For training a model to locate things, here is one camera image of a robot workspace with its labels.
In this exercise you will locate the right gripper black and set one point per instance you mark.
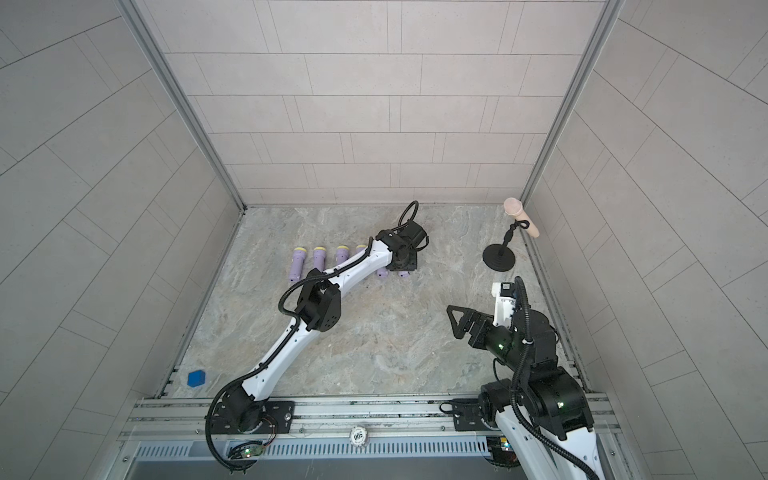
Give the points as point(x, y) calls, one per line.
point(471, 315)

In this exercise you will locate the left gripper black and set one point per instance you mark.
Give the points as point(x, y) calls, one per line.
point(411, 266)

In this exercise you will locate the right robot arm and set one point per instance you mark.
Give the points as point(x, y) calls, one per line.
point(542, 412)

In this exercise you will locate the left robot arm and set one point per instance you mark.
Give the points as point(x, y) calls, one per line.
point(315, 306)

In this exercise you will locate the black round stand base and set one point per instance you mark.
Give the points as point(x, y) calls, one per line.
point(499, 257)

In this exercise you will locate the beige microphone on stand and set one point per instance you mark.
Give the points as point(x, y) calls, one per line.
point(514, 208)

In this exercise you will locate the right circuit board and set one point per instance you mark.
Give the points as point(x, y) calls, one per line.
point(501, 453)

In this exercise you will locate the circuit board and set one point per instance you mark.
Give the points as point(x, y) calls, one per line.
point(501, 453)
point(247, 451)

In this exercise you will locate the blue hexagonal piece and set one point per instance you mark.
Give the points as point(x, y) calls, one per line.
point(196, 378)

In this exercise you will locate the left circuit board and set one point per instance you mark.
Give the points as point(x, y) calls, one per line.
point(247, 451)

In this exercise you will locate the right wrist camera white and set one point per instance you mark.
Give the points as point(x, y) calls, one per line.
point(504, 307)

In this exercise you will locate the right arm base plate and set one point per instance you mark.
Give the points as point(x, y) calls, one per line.
point(468, 416)

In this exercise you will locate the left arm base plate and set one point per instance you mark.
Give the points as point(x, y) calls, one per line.
point(253, 418)

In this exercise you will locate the aluminium rail frame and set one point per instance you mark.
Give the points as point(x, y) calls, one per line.
point(314, 417)

